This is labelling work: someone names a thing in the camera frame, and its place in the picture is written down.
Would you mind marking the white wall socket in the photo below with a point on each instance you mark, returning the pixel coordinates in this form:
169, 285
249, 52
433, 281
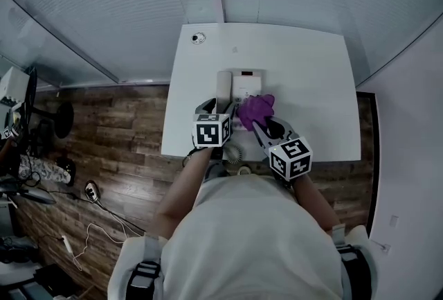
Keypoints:
386, 247

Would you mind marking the person's left forearm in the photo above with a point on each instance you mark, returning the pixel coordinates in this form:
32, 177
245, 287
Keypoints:
180, 194

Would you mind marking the white box on stand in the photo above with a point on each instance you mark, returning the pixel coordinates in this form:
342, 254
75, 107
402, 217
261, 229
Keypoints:
14, 84

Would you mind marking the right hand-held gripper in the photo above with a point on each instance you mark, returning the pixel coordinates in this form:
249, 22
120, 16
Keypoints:
290, 158

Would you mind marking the floor power strip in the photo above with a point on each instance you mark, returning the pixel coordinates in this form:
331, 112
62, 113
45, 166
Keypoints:
91, 191

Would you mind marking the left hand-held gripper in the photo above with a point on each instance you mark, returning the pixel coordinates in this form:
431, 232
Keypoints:
209, 130

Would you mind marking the black frame on stand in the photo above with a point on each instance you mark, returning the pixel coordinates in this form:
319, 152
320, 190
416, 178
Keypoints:
32, 90

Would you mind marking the person's right forearm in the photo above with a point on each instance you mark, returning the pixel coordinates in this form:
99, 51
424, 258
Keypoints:
315, 201

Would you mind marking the black round-base stand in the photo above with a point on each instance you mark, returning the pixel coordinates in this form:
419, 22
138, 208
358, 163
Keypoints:
64, 120

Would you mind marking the beige telephone base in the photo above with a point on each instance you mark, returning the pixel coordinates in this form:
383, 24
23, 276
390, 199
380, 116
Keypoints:
247, 84

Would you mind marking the person's white shirt torso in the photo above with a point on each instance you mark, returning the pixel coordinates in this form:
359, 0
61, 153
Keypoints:
249, 239

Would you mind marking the glass partition panel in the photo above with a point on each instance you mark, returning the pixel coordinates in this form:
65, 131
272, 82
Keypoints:
41, 49

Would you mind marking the purple cloth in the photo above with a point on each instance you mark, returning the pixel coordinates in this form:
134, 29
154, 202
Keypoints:
254, 109

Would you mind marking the white table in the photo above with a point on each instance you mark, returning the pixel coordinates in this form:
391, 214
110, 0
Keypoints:
304, 90

